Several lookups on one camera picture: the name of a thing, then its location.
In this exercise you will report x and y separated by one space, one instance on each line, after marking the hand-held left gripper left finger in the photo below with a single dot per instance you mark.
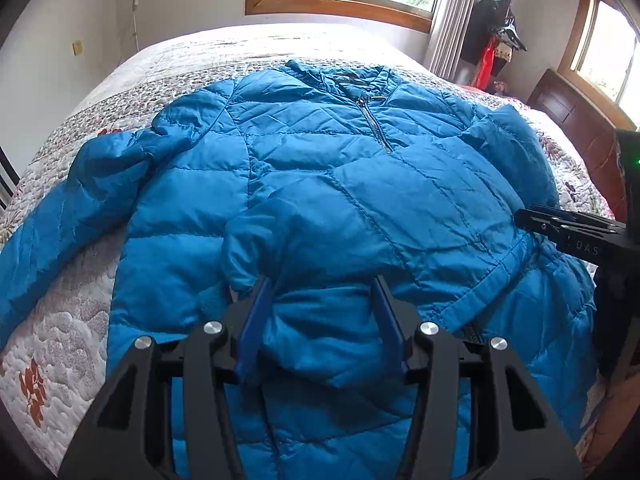
252 330

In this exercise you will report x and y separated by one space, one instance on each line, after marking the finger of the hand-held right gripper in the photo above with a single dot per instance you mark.
537 222
585 217

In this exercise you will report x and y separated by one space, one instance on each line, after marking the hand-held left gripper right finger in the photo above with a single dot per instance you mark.
389 327

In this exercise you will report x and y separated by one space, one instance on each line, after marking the blue puffer jacket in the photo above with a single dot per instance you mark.
350 185

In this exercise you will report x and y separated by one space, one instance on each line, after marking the black clothes hanger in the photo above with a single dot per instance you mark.
512 32

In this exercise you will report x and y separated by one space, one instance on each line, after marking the dark wooden headboard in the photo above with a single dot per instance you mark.
565 110

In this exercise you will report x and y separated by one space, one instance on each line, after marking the small wooden-framed window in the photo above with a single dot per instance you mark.
605 55

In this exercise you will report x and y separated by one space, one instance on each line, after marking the red hanging garment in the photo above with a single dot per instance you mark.
484 67

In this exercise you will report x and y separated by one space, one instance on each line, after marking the floral quilted bedspread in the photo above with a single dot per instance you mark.
65 320

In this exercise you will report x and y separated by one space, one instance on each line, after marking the black hanging garment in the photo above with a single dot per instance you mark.
477 30

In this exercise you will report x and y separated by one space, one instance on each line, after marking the grey curtain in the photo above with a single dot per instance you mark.
452 20

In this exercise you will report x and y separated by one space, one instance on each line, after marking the dark chair frame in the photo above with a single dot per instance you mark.
6 180

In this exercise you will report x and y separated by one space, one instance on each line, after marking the yellow wall switch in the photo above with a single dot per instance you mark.
77 48

